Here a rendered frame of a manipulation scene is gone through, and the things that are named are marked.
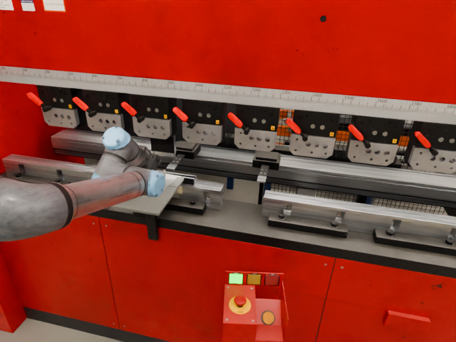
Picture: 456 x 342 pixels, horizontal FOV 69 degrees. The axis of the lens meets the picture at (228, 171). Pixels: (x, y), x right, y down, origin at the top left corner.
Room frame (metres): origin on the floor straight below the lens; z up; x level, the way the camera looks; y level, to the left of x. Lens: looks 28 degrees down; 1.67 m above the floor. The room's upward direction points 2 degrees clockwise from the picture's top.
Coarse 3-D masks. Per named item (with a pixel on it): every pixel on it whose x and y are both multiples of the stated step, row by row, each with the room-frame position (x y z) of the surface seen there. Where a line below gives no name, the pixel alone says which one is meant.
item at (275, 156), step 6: (258, 156) 1.34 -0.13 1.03; (264, 156) 1.34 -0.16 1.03; (270, 156) 1.35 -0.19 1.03; (276, 156) 1.35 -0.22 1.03; (252, 162) 1.33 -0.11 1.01; (258, 162) 1.32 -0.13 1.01; (264, 162) 1.32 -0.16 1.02; (270, 162) 1.31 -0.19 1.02; (276, 162) 1.31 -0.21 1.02; (264, 168) 1.28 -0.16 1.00; (270, 168) 1.31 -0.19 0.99; (276, 168) 1.31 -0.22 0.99; (264, 174) 1.23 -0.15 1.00; (258, 180) 1.17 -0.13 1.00; (264, 180) 1.17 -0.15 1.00
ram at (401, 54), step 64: (64, 0) 1.24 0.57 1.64; (128, 0) 1.20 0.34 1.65; (192, 0) 1.15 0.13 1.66; (256, 0) 1.11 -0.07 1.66; (320, 0) 1.07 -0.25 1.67; (384, 0) 1.04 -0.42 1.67; (448, 0) 1.00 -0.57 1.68; (0, 64) 1.31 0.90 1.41; (64, 64) 1.25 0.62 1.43; (128, 64) 1.20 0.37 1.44; (192, 64) 1.15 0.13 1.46; (256, 64) 1.11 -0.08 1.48; (320, 64) 1.07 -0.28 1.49; (384, 64) 1.03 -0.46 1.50; (448, 64) 0.99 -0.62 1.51
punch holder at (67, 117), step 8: (40, 88) 1.28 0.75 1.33; (48, 88) 1.27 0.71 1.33; (56, 88) 1.26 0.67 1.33; (64, 88) 1.26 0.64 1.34; (72, 88) 1.26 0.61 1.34; (40, 96) 1.28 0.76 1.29; (48, 96) 1.27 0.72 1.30; (56, 96) 1.27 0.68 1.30; (64, 96) 1.26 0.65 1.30; (72, 96) 1.26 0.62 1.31; (80, 96) 1.30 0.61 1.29; (48, 104) 1.28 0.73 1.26; (56, 104) 1.27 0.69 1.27; (64, 104) 1.26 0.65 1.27; (72, 104) 1.25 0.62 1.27; (48, 112) 1.27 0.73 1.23; (56, 112) 1.27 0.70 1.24; (64, 112) 1.26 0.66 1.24; (72, 112) 1.25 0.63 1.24; (80, 112) 1.29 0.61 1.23; (48, 120) 1.28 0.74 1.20; (56, 120) 1.27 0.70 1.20; (64, 120) 1.26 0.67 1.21; (72, 120) 1.25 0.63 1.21; (80, 120) 1.28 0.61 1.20
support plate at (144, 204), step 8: (176, 184) 1.13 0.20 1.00; (168, 192) 1.07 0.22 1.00; (128, 200) 1.00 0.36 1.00; (136, 200) 1.01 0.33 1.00; (144, 200) 1.01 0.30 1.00; (152, 200) 1.01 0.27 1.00; (160, 200) 1.01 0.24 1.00; (168, 200) 1.02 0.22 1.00; (120, 208) 0.96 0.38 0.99; (128, 208) 0.95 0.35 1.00; (136, 208) 0.95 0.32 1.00; (144, 208) 0.96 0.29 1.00; (152, 208) 0.96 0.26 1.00; (160, 208) 0.96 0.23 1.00
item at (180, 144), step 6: (180, 144) 1.45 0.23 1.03; (186, 144) 1.45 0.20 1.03; (192, 144) 1.45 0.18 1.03; (198, 144) 1.48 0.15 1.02; (180, 150) 1.41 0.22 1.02; (186, 150) 1.40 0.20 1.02; (192, 150) 1.40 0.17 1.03; (198, 150) 1.46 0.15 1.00; (180, 156) 1.38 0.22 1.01; (186, 156) 1.39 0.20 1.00; (192, 156) 1.39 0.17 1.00; (174, 162) 1.31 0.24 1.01; (168, 168) 1.25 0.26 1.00; (174, 168) 1.26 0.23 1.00
